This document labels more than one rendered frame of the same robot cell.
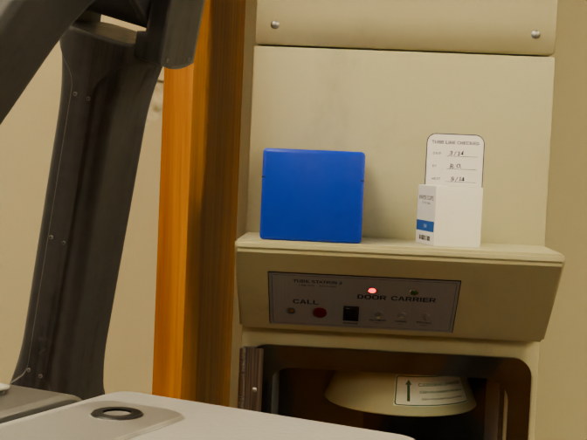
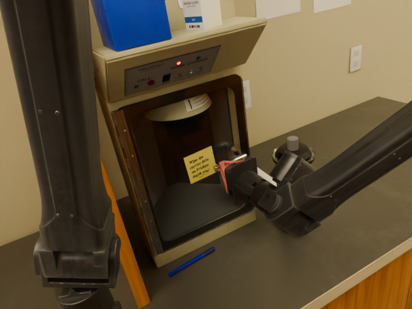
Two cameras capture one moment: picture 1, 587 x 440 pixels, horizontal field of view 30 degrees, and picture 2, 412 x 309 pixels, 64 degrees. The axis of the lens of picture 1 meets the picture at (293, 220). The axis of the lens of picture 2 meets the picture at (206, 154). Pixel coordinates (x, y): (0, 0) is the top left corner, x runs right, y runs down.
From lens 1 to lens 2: 55 cm
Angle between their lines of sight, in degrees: 35
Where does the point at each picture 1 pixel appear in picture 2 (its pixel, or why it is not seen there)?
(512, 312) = (238, 54)
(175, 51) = not seen: outside the picture
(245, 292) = (111, 84)
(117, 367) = (15, 133)
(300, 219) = (137, 33)
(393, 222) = not seen: hidden behind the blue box
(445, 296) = (211, 55)
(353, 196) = (162, 11)
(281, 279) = (132, 72)
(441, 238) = (206, 24)
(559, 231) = not seen: hidden behind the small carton
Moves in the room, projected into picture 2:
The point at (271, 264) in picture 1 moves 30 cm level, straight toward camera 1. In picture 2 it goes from (126, 65) to (230, 102)
